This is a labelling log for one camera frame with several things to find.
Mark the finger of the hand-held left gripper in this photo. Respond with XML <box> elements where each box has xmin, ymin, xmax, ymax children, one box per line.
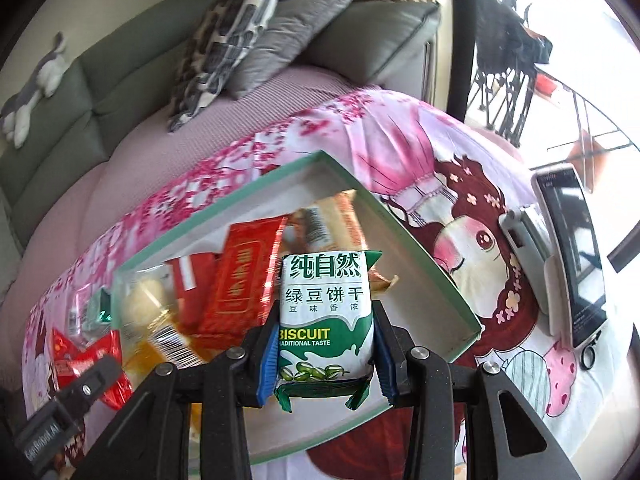
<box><xmin>52</xmin><ymin>354</ymin><xmax>124</xmax><ymax>413</ymax></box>

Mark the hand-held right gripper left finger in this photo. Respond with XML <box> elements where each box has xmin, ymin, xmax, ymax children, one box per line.
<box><xmin>75</xmin><ymin>322</ymin><xmax>280</xmax><ymax>480</ymax></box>

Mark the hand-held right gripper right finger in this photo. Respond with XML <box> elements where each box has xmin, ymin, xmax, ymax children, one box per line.
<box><xmin>371</xmin><ymin>302</ymin><xmax>581</xmax><ymax>480</ymax></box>

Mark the red crinkly snack packet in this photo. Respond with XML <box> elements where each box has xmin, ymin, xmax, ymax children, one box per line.
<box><xmin>50</xmin><ymin>327</ymin><xmax>133</xmax><ymax>408</ymax></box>

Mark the green and white biscuit packet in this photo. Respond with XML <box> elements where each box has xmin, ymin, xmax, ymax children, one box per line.
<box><xmin>274</xmin><ymin>249</ymin><xmax>383</xmax><ymax>413</ymax></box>

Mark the long red gold patterned packet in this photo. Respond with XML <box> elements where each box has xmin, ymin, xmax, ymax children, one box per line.
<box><xmin>197</xmin><ymin>217</ymin><xmax>288</xmax><ymax>346</ymax></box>

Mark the white box with teal rim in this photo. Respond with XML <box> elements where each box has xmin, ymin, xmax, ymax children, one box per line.
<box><xmin>111</xmin><ymin>150</ymin><xmax>483</xmax><ymax>466</ymax></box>

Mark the clear packet with round pastry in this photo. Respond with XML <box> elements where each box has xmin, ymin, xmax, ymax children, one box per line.
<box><xmin>114</xmin><ymin>265</ymin><xmax>176</xmax><ymax>341</ymax></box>

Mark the plain red snack packet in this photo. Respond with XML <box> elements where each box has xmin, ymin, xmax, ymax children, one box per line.
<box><xmin>167</xmin><ymin>252</ymin><xmax>221</xmax><ymax>321</ymax></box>

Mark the printed cartoon blanket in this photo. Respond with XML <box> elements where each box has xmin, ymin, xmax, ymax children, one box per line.
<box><xmin>22</xmin><ymin>87</ymin><xmax>640</xmax><ymax>480</ymax></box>

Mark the grey phone stand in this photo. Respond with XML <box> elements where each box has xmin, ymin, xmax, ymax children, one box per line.
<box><xmin>498</xmin><ymin>205</ymin><xmax>558</xmax><ymax>338</ymax></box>

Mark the smartphone with dark screen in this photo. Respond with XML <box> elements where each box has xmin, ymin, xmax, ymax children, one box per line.
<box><xmin>530</xmin><ymin>167</ymin><xmax>608</xmax><ymax>350</ymax></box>

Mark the pink sofa cover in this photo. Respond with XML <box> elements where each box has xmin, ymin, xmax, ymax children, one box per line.
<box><xmin>0</xmin><ymin>65</ymin><xmax>386</xmax><ymax>361</ymax></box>

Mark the black balcony railing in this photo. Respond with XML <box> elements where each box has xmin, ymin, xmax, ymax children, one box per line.
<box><xmin>470</xmin><ymin>60</ymin><xmax>640</xmax><ymax>171</ymax></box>

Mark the grey-green sofa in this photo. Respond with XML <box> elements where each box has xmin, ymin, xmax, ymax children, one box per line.
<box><xmin>0</xmin><ymin>0</ymin><xmax>443</xmax><ymax>261</ymax></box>

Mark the grey white plush toy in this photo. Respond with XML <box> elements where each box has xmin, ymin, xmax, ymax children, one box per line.
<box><xmin>0</xmin><ymin>31</ymin><xmax>71</xmax><ymax>150</ymax></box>

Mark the small red object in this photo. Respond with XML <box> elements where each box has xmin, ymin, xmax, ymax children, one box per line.
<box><xmin>535</xmin><ymin>72</ymin><xmax>561</xmax><ymax>98</ymax></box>

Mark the black and white patterned pillow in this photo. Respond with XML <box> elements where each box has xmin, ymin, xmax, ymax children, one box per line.
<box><xmin>167</xmin><ymin>0</ymin><xmax>280</xmax><ymax>133</ymax></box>

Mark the grey pillow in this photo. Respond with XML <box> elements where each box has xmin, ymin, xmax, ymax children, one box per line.
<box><xmin>227</xmin><ymin>0</ymin><xmax>365</xmax><ymax>101</ymax></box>

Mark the dark clothing on chair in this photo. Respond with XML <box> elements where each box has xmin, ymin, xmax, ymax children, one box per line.
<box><xmin>475</xmin><ymin>0</ymin><xmax>553</xmax><ymax>76</ymax></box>

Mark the dark window frame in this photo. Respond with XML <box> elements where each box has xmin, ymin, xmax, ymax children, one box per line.
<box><xmin>447</xmin><ymin>0</ymin><xmax>478</xmax><ymax>123</ymax></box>

